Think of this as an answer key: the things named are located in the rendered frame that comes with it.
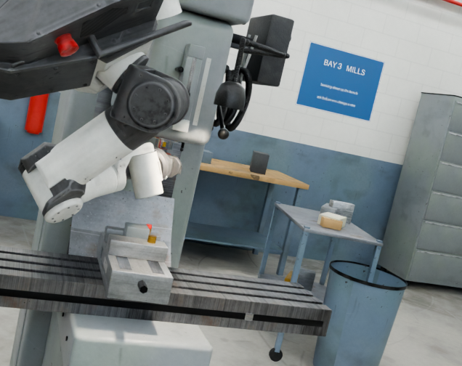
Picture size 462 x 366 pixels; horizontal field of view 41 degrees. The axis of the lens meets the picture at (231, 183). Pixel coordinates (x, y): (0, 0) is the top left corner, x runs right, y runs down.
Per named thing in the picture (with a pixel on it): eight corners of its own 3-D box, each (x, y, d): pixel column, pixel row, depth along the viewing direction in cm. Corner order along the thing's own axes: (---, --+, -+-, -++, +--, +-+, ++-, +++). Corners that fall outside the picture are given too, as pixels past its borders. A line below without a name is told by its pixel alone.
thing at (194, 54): (187, 133, 150) (205, 47, 148) (171, 129, 149) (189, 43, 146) (183, 131, 154) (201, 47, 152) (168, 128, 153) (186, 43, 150)
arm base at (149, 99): (145, 152, 105) (190, 103, 103) (89, 100, 104) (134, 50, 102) (160, 142, 120) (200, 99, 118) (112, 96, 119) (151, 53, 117)
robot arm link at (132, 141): (125, 155, 107) (189, 111, 105) (95, 112, 106) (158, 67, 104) (139, 147, 119) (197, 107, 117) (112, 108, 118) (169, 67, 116)
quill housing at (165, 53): (212, 149, 157) (240, 24, 153) (133, 133, 150) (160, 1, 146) (193, 139, 175) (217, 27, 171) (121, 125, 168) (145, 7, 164)
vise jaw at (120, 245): (165, 262, 159) (168, 247, 159) (107, 254, 155) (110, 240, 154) (161, 255, 165) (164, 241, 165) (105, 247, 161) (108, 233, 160)
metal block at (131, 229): (145, 251, 164) (150, 229, 163) (123, 248, 162) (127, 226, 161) (142, 246, 169) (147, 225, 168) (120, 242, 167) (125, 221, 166)
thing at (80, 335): (205, 393, 152) (216, 347, 151) (62, 385, 140) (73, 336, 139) (163, 314, 199) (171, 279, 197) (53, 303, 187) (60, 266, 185)
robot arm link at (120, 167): (157, 140, 140) (110, 150, 130) (166, 179, 141) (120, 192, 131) (140, 144, 144) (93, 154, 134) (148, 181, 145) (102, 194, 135)
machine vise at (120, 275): (168, 305, 149) (177, 261, 148) (106, 298, 144) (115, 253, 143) (147, 261, 182) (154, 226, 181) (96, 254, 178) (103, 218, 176)
